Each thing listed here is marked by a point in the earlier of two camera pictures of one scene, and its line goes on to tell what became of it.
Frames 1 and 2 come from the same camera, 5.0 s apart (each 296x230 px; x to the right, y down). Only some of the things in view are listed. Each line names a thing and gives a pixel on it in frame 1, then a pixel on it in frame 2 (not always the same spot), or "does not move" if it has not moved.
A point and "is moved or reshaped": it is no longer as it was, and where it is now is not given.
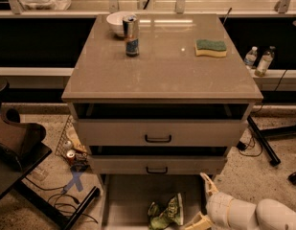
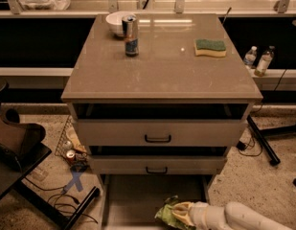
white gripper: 217,207 -> 201,213
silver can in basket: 67,145 does not move
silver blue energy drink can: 130,28 does not move
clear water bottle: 250,57 does not move
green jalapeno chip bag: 171,214 is moved or reshaped
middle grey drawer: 157,164 does not move
